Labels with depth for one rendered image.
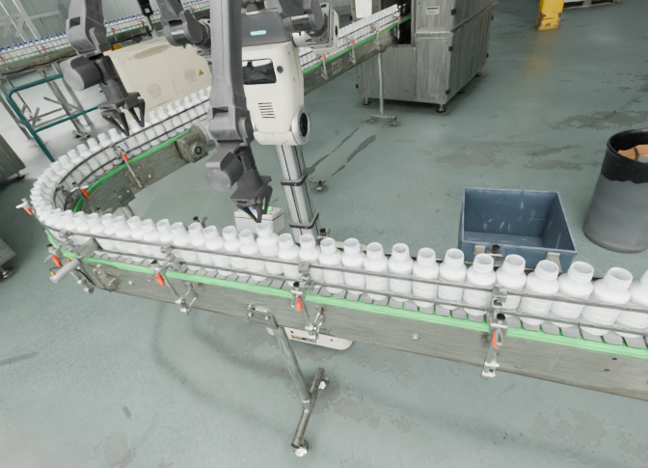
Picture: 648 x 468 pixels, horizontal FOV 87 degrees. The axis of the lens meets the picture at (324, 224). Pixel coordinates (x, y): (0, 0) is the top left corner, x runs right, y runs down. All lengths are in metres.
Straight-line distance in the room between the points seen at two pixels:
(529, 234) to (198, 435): 1.76
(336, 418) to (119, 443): 1.09
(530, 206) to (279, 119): 1.00
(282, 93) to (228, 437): 1.58
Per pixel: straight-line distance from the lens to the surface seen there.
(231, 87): 0.76
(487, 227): 1.53
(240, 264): 1.03
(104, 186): 2.11
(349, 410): 1.87
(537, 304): 0.87
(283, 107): 1.37
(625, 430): 2.08
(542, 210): 1.49
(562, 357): 0.99
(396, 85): 4.65
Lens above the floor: 1.73
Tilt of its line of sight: 38 degrees down
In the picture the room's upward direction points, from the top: 11 degrees counter-clockwise
